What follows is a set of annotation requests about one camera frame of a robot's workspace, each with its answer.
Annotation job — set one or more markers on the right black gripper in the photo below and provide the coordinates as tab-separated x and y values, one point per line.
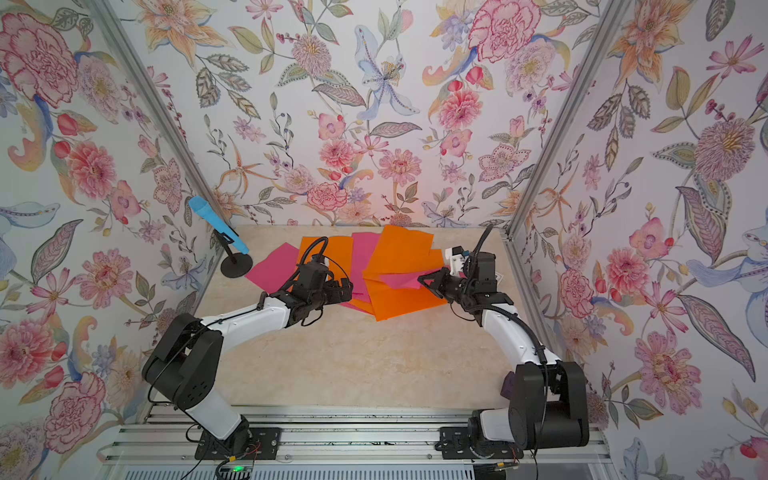
440	276

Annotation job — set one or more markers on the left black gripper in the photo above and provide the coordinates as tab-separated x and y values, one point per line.
338	294

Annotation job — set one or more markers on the orange paper bottom sheet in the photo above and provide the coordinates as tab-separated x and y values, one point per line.
386	303

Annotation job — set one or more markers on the orange paper sheet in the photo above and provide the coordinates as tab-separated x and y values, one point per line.
339	249
386	303
400	251

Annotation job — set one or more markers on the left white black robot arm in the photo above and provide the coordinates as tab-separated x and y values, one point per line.
184	364

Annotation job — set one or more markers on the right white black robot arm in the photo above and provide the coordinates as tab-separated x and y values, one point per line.
547	397

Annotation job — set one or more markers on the pink paper far left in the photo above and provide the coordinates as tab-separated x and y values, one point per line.
272	273

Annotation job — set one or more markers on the blue microphone on stand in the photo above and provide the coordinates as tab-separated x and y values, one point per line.
237	261

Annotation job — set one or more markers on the purple cube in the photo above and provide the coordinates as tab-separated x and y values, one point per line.
506	390

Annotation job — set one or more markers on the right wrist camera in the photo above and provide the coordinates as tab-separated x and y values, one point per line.
455	258

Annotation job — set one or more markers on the left aluminium corner post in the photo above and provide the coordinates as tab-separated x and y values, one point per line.
128	59

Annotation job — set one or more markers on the aluminium corner post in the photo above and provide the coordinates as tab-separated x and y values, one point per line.
128	59
606	29

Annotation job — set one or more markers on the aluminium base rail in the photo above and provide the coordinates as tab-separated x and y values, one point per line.
340	443

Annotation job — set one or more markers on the right aluminium corner post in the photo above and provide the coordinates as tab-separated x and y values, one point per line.
606	29

